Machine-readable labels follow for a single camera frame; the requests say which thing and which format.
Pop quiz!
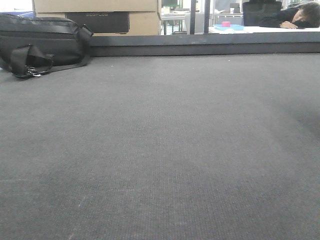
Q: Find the sleeping person's hand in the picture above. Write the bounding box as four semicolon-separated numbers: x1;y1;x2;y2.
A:
279;21;298;29

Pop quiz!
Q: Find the black vertical post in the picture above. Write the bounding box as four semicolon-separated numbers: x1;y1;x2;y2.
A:
189;0;196;35
203;0;211;34

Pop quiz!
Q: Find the black conveyor side rail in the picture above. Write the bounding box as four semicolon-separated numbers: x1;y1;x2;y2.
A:
90;29;320;57

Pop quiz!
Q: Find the sleeping person dark jacket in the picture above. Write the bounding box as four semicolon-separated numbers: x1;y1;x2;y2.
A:
258;2;320;29

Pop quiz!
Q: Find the light blue tray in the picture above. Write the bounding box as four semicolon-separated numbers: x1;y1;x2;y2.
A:
214;24;245;31

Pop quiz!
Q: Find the pink tape roll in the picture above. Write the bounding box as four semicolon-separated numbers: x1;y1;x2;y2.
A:
221;21;231;28

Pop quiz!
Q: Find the upper cardboard box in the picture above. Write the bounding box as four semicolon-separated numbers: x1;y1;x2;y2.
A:
34;0;162;13

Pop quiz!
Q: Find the lower cardboard box black label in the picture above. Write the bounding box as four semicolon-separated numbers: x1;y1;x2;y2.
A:
36;11;161;36

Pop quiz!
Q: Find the black vertical post left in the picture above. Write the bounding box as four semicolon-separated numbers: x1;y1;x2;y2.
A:
189;0;196;35

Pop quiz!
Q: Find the black vertical post right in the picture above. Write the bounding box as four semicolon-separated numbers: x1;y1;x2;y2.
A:
203;0;211;34

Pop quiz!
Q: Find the black fabric shoulder bag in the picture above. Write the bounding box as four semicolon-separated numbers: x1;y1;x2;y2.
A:
0;13;93;79

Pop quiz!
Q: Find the white background table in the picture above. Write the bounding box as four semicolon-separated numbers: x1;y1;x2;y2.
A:
208;26;320;34

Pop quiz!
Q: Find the black office chair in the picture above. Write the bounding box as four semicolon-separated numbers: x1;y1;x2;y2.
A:
242;0;283;27

